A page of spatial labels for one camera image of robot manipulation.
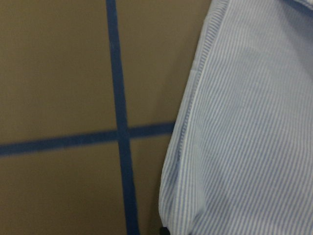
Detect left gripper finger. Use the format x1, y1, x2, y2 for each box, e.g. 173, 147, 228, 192
159, 227, 169, 235

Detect light blue striped shirt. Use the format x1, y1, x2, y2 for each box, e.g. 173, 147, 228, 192
159, 0, 313, 235

